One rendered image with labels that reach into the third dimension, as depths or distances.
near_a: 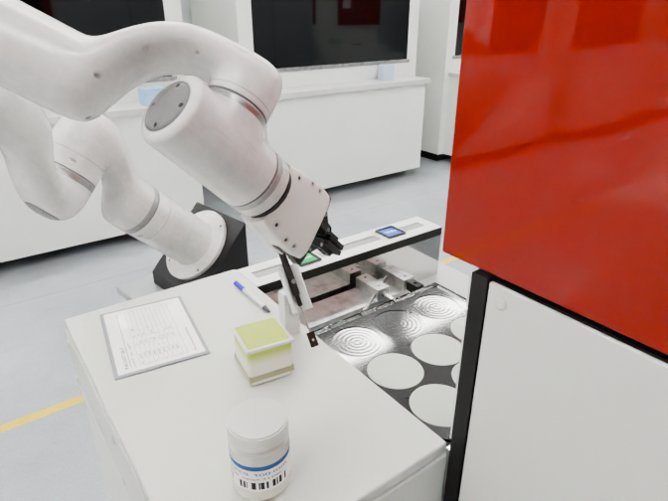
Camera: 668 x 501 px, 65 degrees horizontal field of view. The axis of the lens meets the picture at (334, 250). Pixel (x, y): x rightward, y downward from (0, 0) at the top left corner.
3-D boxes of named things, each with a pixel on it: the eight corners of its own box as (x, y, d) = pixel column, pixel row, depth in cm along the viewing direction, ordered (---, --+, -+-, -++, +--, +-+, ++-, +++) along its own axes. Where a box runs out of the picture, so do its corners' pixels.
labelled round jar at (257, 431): (302, 482, 63) (299, 421, 59) (250, 513, 59) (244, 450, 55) (272, 445, 68) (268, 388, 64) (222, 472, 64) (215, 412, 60)
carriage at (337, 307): (416, 296, 125) (416, 285, 124) (285, 350, 106) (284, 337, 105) (393, 283, 131) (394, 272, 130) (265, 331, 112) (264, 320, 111)
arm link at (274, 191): (243, 141, 66) (256, 154, 68) (210, 202, 63) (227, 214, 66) (290, 144, 60) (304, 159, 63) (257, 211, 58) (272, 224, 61)
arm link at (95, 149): (112, 229, 120) (12, 172, 102) (151, 160, 124) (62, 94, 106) (141, 237, 112) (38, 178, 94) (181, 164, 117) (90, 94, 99)
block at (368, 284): (388, 296, 119) (389, 285, 118) (377, 301, 118) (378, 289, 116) (366, 283, 125) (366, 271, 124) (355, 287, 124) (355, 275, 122)
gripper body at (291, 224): (256, 147, 67) (304, 192, 75) (221, 217, 65) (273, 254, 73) (299, 151, 62) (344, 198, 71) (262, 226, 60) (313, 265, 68)
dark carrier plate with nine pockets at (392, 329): (573, 363, 95) (574, 360, 95) (441, 448, 77) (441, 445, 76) (434, 288, 120) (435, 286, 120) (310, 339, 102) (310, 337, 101)
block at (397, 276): (414, 286, 124) (415, 275, 122) (403, 290, 122) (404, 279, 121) (391, 273, 130) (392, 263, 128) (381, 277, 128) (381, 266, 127)
